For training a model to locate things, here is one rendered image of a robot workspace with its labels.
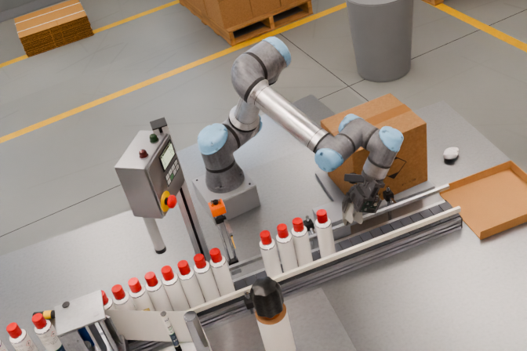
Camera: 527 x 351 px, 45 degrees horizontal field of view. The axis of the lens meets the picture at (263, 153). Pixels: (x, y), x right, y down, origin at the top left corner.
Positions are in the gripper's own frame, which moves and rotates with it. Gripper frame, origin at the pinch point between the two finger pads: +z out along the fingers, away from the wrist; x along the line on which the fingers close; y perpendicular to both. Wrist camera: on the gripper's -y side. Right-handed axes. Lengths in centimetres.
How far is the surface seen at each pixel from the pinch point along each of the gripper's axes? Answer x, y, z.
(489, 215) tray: 53, 5, -10
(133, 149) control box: -72, -9, -12
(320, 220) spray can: -10.7, 1.4, -0.3
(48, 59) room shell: -49, -413, 145
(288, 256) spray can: -17.1, 2.7, 13.9
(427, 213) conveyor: 32.7, -1.9, -4.1
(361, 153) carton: 8.0, -17.8, -15.5
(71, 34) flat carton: -30, -435, 126
